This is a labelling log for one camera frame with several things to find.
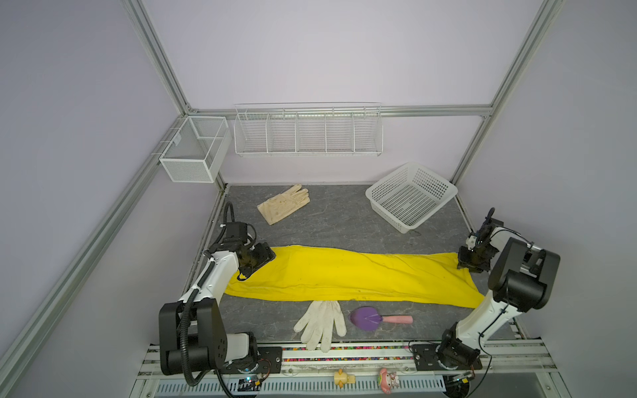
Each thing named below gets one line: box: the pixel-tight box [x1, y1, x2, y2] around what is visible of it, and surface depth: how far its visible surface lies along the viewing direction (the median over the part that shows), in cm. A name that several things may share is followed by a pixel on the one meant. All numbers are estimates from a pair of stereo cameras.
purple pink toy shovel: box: [348, 306, 414, 331], surface depth 82 cm
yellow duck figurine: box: [333, 368, 356, 389], surface depth 69 cm
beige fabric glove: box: [257, 183, 311, 226], surface depth 115 cm
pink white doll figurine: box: [379, 368, 400, 395], surface depth 69 cm
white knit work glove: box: [293, 300, 348, 353], surface depth 82 cm
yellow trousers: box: [225, 245, 486, 309], surface depth 91 cm
